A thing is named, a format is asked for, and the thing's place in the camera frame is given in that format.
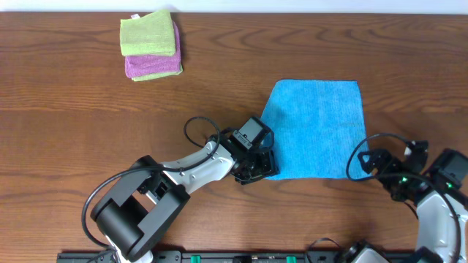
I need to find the blue microfiber cloth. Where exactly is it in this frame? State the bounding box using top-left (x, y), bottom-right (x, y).
top-left (261, 79), bottom-right (368, 180)

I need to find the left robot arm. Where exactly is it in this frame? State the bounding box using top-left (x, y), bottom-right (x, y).
top-left (91, 135), bottom-right (278, 262)

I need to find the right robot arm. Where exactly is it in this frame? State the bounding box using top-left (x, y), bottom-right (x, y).
top-left (352, 141), bottom-right (467, 262)

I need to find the bottom green folded cloth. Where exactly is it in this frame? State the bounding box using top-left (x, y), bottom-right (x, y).
top-left (132, 65), bottom-right (183, 82)

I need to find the green folded cloth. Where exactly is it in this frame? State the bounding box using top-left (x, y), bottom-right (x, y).
top-left (132, 65), bottom-right (183, 82)
top-left (120, 9), bottom-right (176, 56)

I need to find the purple folded cloth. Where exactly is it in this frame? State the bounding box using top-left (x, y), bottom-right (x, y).
top-left (125, 22), bottom-right (182, 79)

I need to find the top green folded cloth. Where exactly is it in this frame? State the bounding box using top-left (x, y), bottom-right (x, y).
top-left (120, 9), bottom-right (176, 56)

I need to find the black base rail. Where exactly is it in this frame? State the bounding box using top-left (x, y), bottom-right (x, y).
top-left (56, 251), bottom-right (339, 263)

